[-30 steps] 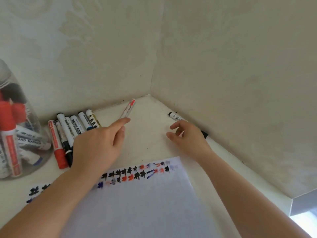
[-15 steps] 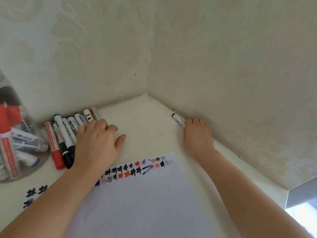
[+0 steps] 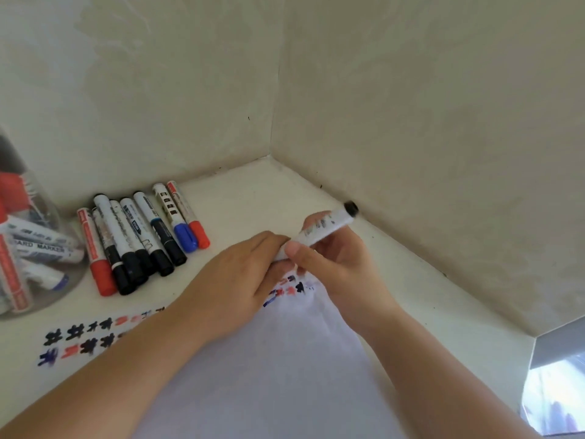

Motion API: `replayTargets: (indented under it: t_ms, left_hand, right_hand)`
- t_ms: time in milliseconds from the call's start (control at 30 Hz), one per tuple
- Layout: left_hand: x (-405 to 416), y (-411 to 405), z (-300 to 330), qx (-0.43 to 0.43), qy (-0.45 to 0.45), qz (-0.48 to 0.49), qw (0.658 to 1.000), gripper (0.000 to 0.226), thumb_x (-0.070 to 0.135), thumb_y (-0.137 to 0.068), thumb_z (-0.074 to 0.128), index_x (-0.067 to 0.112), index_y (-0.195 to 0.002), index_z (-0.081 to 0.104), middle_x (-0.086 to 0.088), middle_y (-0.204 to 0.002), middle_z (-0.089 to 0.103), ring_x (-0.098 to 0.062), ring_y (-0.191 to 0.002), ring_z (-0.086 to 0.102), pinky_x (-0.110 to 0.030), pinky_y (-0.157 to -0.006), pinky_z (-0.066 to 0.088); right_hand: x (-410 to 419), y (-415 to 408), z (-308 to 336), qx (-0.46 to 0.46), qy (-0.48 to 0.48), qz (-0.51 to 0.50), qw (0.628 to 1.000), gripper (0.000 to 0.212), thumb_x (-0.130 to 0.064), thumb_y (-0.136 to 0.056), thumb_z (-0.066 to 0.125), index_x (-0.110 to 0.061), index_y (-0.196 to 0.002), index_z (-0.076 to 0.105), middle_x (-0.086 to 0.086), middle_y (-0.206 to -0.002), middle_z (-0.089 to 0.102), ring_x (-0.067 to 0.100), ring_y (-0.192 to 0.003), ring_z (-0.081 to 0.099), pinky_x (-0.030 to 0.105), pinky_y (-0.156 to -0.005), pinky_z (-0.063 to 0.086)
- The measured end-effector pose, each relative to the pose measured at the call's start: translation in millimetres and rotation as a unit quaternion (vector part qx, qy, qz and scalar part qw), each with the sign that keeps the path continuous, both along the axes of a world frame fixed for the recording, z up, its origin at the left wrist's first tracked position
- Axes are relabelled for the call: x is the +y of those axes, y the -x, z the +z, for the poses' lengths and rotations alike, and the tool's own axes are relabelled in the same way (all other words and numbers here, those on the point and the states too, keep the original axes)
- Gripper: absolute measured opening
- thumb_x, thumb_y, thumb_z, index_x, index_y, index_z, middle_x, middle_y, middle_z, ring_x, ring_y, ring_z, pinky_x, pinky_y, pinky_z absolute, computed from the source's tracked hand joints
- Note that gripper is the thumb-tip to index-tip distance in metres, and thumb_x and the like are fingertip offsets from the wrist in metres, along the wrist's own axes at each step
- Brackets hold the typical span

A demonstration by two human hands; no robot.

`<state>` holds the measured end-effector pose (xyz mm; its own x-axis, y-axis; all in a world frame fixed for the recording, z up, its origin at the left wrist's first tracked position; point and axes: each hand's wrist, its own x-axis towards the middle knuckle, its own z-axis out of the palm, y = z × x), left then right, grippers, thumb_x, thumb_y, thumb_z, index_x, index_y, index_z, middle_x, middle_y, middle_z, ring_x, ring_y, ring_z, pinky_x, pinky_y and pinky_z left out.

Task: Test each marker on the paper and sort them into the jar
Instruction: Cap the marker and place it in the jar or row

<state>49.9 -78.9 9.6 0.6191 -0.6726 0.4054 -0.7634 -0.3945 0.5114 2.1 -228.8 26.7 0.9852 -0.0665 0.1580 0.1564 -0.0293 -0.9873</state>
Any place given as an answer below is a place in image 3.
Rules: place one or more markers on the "person's left hand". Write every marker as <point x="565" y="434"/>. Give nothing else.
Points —
<point x="228" y="292"/>

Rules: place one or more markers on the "person's right hand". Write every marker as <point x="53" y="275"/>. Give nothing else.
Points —
<point x="352" y="288"/>

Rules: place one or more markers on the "long white black-cap marker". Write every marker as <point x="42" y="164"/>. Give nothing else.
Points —
<point x="338" y="218"/>
<point x="109" y="219"/>
<point x="135" y="221"/>
<point x="9" y="155"/>

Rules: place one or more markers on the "white marker chunky black cap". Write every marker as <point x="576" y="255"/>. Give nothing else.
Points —
<point x="50" y="252"/>
<point x="145" y="262"/>

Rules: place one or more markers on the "white paper sheet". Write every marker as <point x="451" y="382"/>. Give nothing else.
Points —
<point x="274" y="384"/>

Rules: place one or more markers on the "worn white black-ended marker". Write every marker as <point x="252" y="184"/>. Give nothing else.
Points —
<point x="124" y="282"/>

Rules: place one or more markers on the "black cap bold print marker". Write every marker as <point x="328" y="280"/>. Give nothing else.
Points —
<point x="151" y="214"/>

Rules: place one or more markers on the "transparent plastic jar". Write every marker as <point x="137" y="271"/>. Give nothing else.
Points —
<point x="68" y="278"/>

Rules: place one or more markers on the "slim red striped marker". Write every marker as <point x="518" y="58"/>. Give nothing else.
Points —
<point x="11" y="274"/>

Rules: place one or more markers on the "red cap grey label marker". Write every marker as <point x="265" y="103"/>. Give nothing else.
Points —
<point x="13" y="192"/>

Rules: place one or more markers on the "person's left forearm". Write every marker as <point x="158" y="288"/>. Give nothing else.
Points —
<point x="100" y="388"/>

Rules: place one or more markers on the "person's right forearm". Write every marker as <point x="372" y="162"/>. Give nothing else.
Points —
<point x="448" y="388"/>

